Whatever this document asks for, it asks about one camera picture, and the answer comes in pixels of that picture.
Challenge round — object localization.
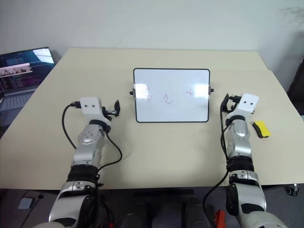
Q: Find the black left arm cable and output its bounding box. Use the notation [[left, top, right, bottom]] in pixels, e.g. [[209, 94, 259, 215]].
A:
[[62, 101, 123, 188]]

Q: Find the black-framed whiteboard with stand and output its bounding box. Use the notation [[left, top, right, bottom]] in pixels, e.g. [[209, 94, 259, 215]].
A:
[[129, 68, 214, 124]]

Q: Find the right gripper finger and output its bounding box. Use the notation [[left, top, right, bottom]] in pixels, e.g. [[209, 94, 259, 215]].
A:
[[221, 94, 230, 112]]

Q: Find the dark rounded shape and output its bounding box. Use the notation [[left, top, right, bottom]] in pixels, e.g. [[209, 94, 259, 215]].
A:
[[185, 197, 210, 228]]

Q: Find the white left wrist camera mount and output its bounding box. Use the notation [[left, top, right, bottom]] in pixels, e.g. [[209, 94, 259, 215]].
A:
[[79, 96, 112, 126]]

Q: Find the black caster wheel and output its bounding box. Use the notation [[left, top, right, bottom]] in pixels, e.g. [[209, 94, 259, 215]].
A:
[[285, 182, 300, 197]]

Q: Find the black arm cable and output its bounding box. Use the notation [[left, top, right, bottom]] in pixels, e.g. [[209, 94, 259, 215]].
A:
[[62, 101, 123, 188], [203, 99, 232, 220]]

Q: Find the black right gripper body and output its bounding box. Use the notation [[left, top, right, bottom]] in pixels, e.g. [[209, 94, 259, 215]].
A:
[[225, 95, 241, 113]]

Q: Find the yellow and black eraser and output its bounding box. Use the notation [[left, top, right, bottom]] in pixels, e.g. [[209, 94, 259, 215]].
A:
[[251, 120, 272, 138]]

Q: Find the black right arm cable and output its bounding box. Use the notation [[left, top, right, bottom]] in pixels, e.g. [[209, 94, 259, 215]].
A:
[[203, 99, 232, 220]]

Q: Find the dark furniture piece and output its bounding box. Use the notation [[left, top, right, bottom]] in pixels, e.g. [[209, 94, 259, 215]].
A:
[[286, 30, 304, 114]]

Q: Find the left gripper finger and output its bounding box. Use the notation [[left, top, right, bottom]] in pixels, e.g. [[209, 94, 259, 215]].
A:
[[113, 99, 121, 117]]

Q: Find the red clamp-like object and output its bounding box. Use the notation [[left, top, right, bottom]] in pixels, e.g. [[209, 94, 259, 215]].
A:
[[215, 209, 226, 228]]

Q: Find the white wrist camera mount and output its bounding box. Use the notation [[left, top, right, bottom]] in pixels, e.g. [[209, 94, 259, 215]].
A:
[[79, 96, 112, 126], [229, 93, 259, 122]]

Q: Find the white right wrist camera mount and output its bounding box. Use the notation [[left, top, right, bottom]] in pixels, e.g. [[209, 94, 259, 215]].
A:
[[229, 93, 259, 122]]

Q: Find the grey flat floor pad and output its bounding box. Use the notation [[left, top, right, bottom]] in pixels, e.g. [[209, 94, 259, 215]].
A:
[[18, 197, 34, 209]]

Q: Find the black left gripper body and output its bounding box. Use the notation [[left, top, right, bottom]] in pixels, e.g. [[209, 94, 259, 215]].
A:
[[102, 106, 115, 121]]

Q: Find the open laptop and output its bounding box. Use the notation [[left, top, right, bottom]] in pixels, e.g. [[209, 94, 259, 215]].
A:
[[0, 47, 57, 112]]

